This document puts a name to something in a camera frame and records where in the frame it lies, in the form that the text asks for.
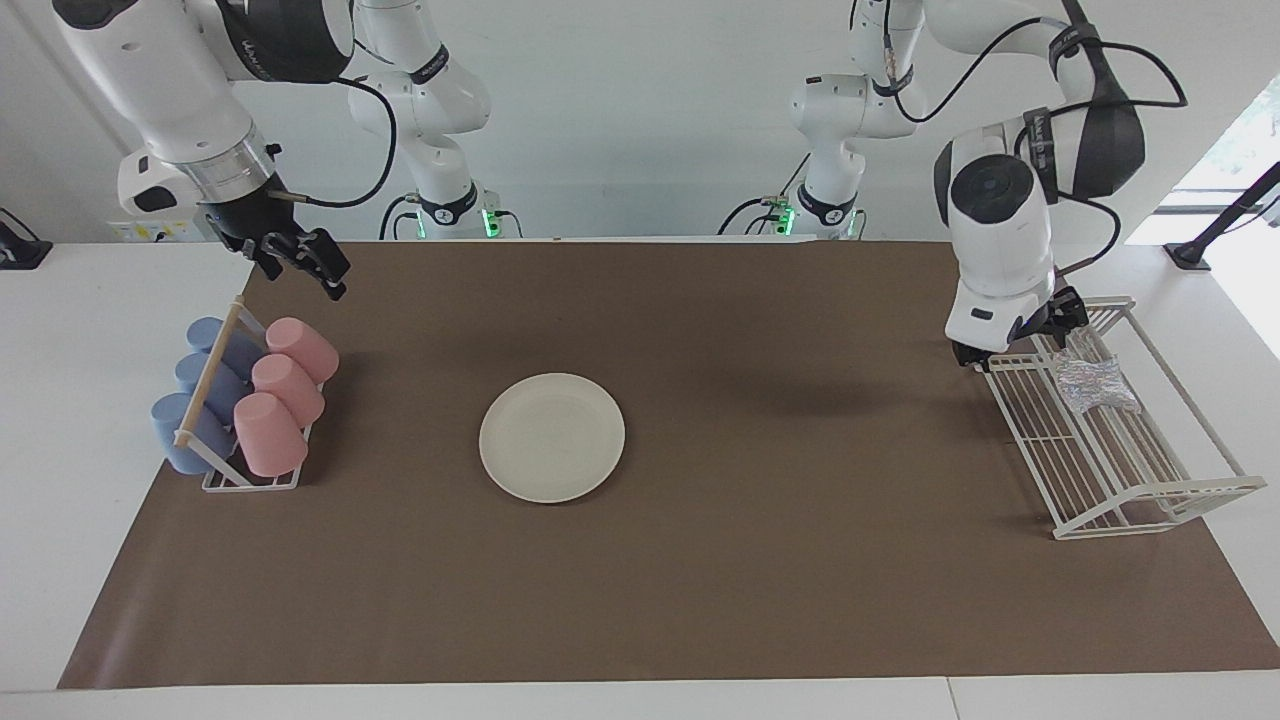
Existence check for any blue plastic cup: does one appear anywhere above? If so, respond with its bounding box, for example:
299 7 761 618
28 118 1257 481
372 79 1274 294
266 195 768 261
150 392 239 476
175 352 251 421
186 317 266 379

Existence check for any brown paper table mat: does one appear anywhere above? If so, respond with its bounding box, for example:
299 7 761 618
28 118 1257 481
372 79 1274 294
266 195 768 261
57 240 1280 691

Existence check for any black base cable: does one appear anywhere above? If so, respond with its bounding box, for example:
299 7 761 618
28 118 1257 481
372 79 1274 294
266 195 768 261
378 193 421 241
718 155 813 237

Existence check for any black left base cable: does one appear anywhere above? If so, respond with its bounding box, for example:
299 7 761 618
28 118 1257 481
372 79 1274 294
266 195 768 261
718 155 813 237

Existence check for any black pole stand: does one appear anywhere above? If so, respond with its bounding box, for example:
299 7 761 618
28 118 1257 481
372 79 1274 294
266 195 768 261
1163 160 1280 271

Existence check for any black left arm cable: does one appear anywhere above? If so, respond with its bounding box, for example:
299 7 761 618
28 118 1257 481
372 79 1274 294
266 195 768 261
850 0 1191 281

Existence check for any black right base cable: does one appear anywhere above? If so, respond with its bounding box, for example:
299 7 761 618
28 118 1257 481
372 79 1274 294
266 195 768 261
378 193 421 241

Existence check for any wire cup rack wooden handle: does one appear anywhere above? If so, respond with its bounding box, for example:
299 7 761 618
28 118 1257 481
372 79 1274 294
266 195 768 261
173 296 326 493

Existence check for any white wire dish rack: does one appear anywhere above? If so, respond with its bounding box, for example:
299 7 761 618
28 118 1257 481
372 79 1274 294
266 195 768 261
974 295 1268 541

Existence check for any white wall outlet box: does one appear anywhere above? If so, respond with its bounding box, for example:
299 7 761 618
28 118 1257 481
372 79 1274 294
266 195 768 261
108 218 206 243

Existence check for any black clamp mount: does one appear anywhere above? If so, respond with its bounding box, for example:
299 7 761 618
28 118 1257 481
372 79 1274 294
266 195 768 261
0 208 53 271

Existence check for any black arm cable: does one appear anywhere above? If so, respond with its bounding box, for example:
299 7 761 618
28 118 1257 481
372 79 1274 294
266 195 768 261
850 0 1191 281
270 75 399 209

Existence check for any cream round plate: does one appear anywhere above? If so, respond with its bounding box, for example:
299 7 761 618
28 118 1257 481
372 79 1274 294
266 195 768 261
478 373 627 504

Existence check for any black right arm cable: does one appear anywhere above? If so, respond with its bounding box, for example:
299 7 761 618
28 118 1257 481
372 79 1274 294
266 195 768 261
270 75 399 209

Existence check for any pink plastic cup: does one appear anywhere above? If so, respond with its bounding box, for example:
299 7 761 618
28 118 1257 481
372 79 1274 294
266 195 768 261
265 317 340 384
251 354 326 426
233 392 309 478

